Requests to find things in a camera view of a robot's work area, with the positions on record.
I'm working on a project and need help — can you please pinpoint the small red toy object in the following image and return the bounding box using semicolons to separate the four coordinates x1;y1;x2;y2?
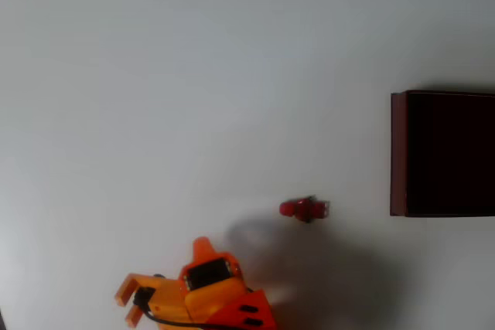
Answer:
278;195;331;224

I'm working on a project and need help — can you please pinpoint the dark brown open box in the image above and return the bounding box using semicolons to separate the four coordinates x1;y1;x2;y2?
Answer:
390;90;495;218

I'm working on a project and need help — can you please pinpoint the orange forked wrist bracket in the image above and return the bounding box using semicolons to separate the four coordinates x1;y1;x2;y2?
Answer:
114;273;187;326

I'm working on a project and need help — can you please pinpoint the black cable with plug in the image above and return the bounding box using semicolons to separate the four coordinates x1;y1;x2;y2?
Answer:
132;286;221;328

